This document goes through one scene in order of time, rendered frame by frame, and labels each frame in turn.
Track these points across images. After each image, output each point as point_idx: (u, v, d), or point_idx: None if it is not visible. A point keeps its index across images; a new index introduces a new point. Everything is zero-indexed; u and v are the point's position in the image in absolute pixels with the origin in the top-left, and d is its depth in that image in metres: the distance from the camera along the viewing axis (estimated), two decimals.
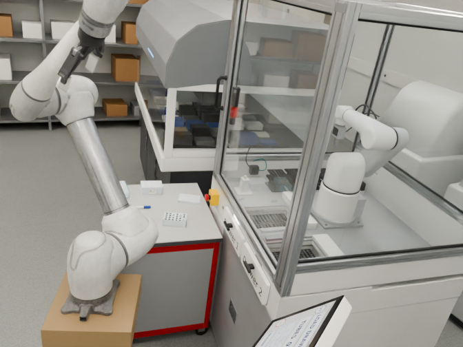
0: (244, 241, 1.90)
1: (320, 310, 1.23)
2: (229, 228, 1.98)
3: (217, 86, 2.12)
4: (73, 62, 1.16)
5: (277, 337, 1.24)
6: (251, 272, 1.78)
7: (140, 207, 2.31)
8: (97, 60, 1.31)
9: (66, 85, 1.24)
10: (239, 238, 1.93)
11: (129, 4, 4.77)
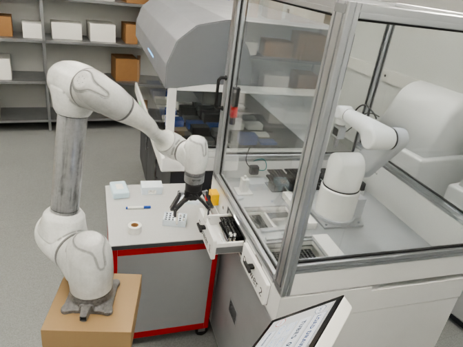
0: (215, 243, 1.86)
1: (320, 310, 1.23)
2: (201, 230, 1.94)
3: (217, 86, 2.12)
4: None
5: (277, 337, 1.24)
6: (251, 272, 1.78)
7: (140, 207, 2.31)
8: None
9: (205, 214, 1.92)
10: (211, 240, 1.89)
11: (129, 4, 4.77)
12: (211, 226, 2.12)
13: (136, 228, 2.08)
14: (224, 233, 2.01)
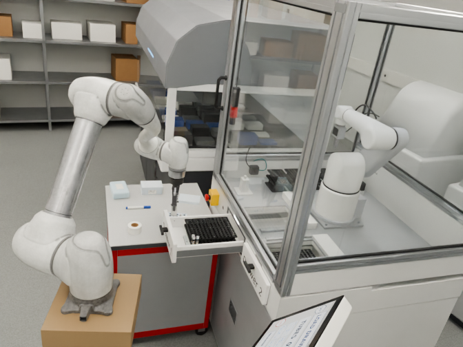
0: (176, 246, 1.80)
1: (320, 310, 1.23)
2: (162, 233, 1.88)
3: (217, 86, 2.12)
4: None
5: (277, 337, 1.24)
6: (251, 272, 1.78)
7: (140, 207, 2.31)
8: (171, 205, 2.20)
9: None
10: (171, 243, 1.83)
11: (129, 4, 4.77)
12: (177, 228, 2.06)
13: (136, 228, 2.08)
14: (188, 236, 1.95)
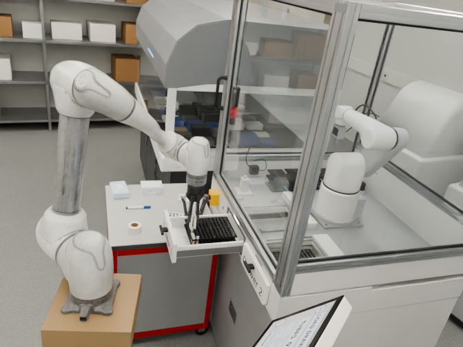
0: (176, 246, 1.80)
1: (320, 310, 1.23)
2: (162, 233, 1.88)
3: (217, 86, 2.12)
4: None
5: (277, 337, 1.24)
6: (251, 272, 1.78)
7: (140, 207, 2.31)
8: (191, 215, 1.89)
9: (194, 221, 1.91)
10: (171, 243, 1.83)
11: (129, 4, 4.77)
12: (177, 228, 2.06)
13: (136, 228, 2.08)
14: (188, 236, 1.95)
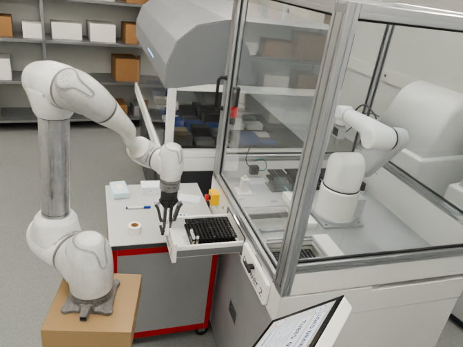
0: (176, 246, 1.80)
1: (320, 310, 1.23)
2: (162, 233, 1.88)
3: (217, 86, 2.12)
4: None
5: (277, 337, 1.24)
6: (251, 272, 1.78)
7: (140, 207, 2.31)
8: (166, 221, 1.88)
9: None
10: (171, 243, 1.83)
11: (129, 4, 4.77)
12: (177, 228, 2.06)
13: (136, 228, 2.08)
14: (188, 236, 1.95)
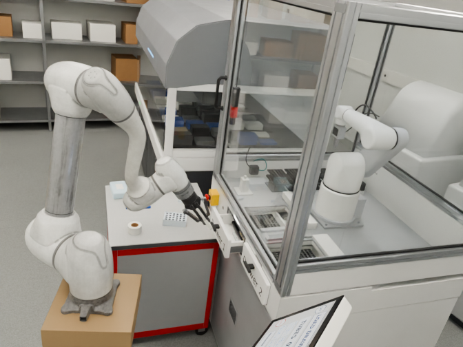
0: (230, 242, 1.88)
1: (320, 310, 1.23)
2: (215, 230, 1.96)
3: (217, 86, 2.12)
4: None
5: (277, 337, 1.24)
6: (251, 272, 1.78)
7: None
8: (203, 217, 1.97)
9: (209, 222, 1.98)
10: (225, 239, 1.91)
11: (129, 4, 4.77)
12: (224, 225, 2.14)
13: (136, 228, 2.08)
14: (238, 233, 2.03)
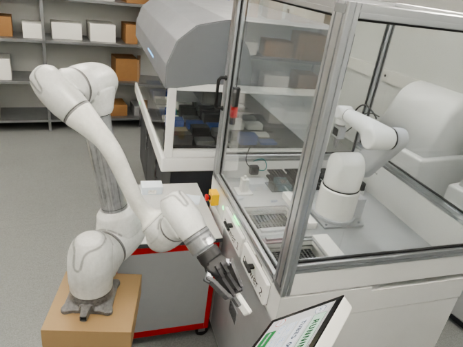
0: (244, 241, 1.90)
1: (320, 310, 1.23)
2: (229, 228, 1.98)
3: (217, 86, 2.12)
4: (232, 270, 1.32)
5: (277, 337, 1.24)
6: (251, 272, 1.78)
7: None
8: None
9: None
10: (239, 238, 1.93)
11: (129, 4, 4.77)
12: None
13: None
14: None
